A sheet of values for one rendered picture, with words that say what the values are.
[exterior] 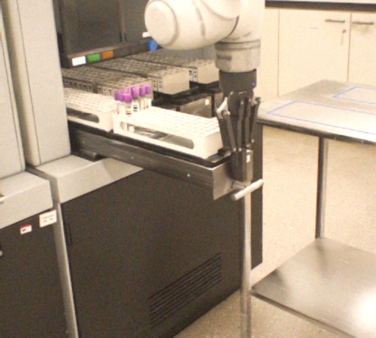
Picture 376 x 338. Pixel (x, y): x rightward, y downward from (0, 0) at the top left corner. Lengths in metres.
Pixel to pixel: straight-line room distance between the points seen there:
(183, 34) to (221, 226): 1.08
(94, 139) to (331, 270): 0.85
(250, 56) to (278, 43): 2.78
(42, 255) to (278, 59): 2.76
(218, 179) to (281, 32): 2.73
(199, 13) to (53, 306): 0.87
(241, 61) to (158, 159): 0.31
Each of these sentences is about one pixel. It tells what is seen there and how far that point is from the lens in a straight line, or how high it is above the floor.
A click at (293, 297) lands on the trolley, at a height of 0.28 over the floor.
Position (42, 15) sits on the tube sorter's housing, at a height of 1.09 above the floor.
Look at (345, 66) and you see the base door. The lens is 3.62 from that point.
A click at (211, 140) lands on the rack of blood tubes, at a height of 0.85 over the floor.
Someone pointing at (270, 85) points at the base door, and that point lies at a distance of 3.95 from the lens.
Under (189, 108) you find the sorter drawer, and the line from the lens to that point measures 1.62.
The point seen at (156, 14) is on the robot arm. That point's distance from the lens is 0.90.
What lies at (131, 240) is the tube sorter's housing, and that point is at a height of 0.47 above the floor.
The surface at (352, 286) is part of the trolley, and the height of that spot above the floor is 0.28.
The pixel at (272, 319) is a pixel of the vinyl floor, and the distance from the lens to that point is 2.06.
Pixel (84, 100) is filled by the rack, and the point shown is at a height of 0.86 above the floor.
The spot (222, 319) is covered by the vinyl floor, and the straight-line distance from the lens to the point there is 2.05.
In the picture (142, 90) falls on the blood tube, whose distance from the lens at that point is 1.35.
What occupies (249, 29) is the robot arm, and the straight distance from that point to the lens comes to 1.06.
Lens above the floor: 1.24
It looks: 20 degrees down
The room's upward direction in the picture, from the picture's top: 3 degrees counter-clockwise
